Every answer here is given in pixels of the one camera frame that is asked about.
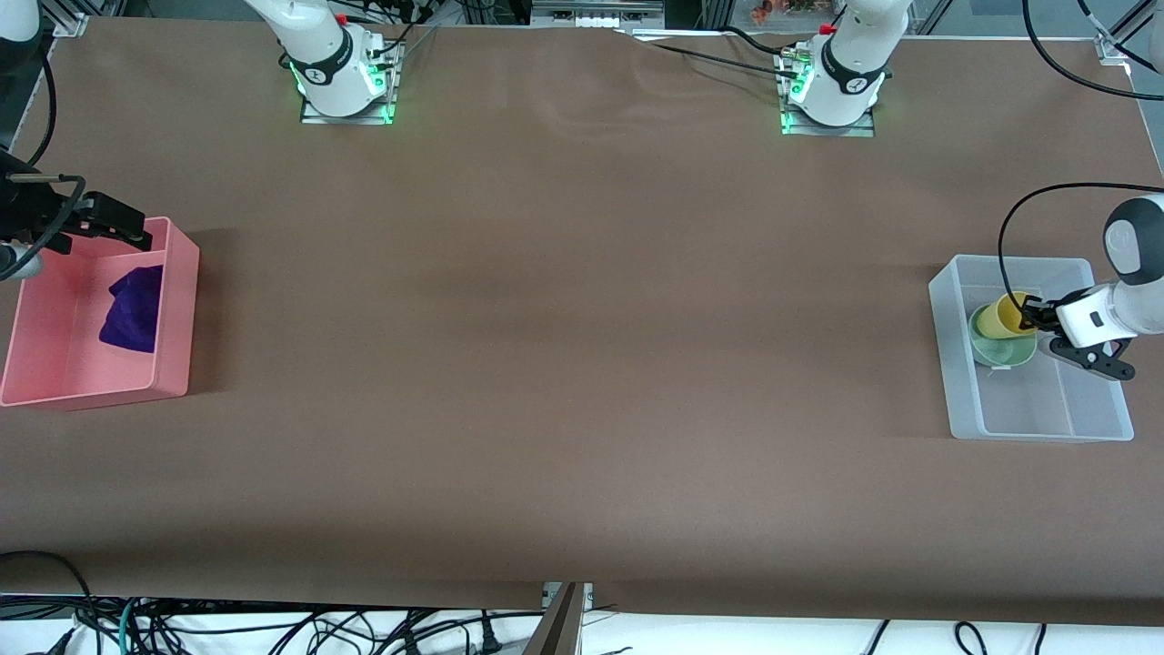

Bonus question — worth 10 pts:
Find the mint green bowl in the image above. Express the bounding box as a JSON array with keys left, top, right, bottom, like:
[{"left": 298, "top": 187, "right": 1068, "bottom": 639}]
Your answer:
[{"left": 968, "top": 305, "right": 1039, "bottom": 368}]

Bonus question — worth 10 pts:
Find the black cable on table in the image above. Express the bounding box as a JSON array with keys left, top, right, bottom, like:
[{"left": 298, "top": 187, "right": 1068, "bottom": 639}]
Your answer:
[{"left": 618, "top": 25, "right": 806, "bottom": 81}]

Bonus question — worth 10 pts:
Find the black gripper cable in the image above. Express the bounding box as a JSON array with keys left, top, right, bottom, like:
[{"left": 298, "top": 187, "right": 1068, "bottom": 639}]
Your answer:
[{"left": 0, "top": 55, "right": 89, "bottom": 281}]

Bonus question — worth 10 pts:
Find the grey power strip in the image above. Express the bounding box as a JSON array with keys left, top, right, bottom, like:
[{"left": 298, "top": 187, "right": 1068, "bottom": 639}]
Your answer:
[{"left": 531, "top": 0, "right": 667, "bottom": 29}]

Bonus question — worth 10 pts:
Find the black floor cable tangle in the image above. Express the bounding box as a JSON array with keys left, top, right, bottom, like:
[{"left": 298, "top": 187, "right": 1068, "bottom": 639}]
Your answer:
[{"left": 0, "top": 550, "right": 547, "bottom": 655}]

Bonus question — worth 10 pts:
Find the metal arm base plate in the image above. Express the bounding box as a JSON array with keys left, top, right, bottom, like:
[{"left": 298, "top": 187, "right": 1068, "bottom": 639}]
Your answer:
[
  {"left": 299, "top": 41, "right": 403, "bottom": 126},
  {"left": 779, "top": 50, "right": 877, "bottom": 138}
]

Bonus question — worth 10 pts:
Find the yellow cup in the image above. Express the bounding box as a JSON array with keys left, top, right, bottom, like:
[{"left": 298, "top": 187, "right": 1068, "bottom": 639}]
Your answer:
[{"left": 995, "top": 291, "right": 1038, "bottom": 338}]

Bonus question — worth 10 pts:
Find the pink plastic bin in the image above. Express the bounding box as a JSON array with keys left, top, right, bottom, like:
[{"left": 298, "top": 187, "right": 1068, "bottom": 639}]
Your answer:
[{"left": 0, "top": 217, "right": 201, "bottom": 408}]

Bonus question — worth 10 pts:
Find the black hanging cable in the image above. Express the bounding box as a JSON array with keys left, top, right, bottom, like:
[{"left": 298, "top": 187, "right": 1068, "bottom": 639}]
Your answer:
[{"left": 1022, "top": 0, "right": 1164, "bottom": 103}]

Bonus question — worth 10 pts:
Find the teal cable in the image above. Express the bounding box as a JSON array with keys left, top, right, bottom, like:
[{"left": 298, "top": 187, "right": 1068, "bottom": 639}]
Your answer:
[{"left": 116, "top": 598, "right": 148, "bottom": 655}]

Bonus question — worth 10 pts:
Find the aluminium profile post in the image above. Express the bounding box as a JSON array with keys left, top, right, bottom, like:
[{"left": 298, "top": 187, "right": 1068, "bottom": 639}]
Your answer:
[{"left": 523, "top": 582, "right": 588, "bottom": 655}]

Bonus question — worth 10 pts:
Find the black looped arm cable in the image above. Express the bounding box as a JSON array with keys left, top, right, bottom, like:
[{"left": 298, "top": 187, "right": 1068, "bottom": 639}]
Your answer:
[{"left": 998, "top": 182, "right": 1164, "bottom": 315}]

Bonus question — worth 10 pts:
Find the purple cloth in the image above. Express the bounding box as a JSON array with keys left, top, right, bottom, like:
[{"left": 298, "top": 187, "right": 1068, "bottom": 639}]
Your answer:
[{"left": 98, "top": 265, "right": 166, "bottom": 354}]

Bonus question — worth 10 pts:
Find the translucent white plastic box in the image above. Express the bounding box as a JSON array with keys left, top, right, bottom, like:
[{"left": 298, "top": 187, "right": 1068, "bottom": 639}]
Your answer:
[{"left": 928, "top": 255, "right": 1135, "bottom": 442}]

